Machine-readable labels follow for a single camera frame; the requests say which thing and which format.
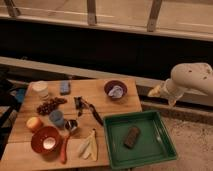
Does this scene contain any blue sponge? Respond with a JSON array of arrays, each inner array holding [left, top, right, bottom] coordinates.
[[60, 81, 70, 95]]

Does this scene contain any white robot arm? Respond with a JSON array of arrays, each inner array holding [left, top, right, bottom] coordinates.
[[148, 62, 213, 106]]

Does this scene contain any white crumpled cloth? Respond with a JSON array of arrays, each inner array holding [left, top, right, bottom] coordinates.
[[108, 85, 124, 98]]

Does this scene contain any dark red bowl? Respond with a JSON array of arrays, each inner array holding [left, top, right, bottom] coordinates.
[[104, 80, 127, 99]]

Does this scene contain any brown rectangular block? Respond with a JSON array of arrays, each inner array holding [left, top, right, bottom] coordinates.
[[124, 126, 140, 149]]

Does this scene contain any green plastic tray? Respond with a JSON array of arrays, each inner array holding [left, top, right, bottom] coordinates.
[[103, 110, 177, 170]]

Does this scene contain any small metal cup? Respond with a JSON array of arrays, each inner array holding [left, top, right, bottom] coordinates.
[[65, 119, 78, 133]]

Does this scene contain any orange carrot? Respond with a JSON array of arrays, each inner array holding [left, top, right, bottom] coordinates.
[[60, 134, 70, 164]]

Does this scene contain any bunch of dark grapes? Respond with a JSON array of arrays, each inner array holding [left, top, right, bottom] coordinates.
[[37, 97, 67, 115]]

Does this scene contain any white cup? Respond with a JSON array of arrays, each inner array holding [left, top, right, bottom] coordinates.
[[32, 81, 49, 100]]

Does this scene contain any orange bowl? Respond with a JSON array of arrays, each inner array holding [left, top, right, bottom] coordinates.
[[31, 126, 61, 155]]

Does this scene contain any orange fruit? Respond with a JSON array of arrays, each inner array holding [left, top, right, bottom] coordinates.
[[26, 117, 43, 132]]

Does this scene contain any blue object at left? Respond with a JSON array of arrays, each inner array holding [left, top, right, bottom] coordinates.
[[15, 89, 26, 103]]

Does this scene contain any black handled tool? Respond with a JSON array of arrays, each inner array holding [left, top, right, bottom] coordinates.
[[74, 97, 103, 125]]

